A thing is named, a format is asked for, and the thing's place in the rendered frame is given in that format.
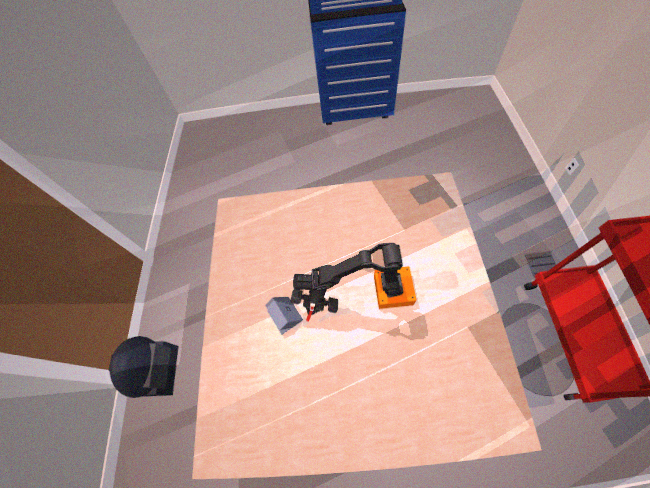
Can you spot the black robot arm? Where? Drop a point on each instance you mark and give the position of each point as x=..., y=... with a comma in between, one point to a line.
x=330, y=275

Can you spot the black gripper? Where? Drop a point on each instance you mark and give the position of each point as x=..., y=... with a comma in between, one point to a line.
x=314, y=298

